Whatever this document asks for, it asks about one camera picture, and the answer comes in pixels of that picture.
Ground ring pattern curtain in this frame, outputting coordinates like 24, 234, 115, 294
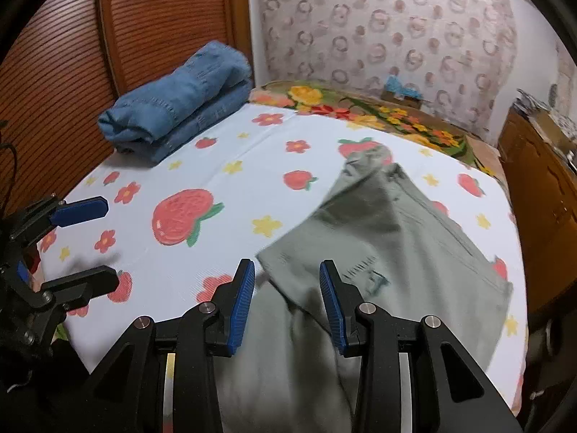
257, 0, 519, 131

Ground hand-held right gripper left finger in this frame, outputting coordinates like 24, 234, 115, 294
58, 259, 256, 433

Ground wooden cabinet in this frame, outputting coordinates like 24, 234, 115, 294
498, 104, 577, 316

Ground folded blue jeans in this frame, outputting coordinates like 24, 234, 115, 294
98, 40, 253, 165

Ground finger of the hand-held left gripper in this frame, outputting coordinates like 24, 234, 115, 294
29, 266, 120, 321
11, 196, 109, 242

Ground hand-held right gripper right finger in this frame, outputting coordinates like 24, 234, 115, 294
319, 259, 526, 433

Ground wooden slatted wardrobe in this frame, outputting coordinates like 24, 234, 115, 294
0, 0, 251, 217

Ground floral blanket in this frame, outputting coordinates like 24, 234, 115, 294
250, 80, 510, 190

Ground open cardboard box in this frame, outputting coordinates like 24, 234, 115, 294
527, 110, 577, 154

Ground white strawberry print sheet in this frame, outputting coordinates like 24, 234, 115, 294
38, 99, 530, 411

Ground grey-green pants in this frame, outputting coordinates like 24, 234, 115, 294
212, 151, 515, 433

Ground grey printed paper pile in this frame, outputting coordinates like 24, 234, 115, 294
514, 88, 551, 113

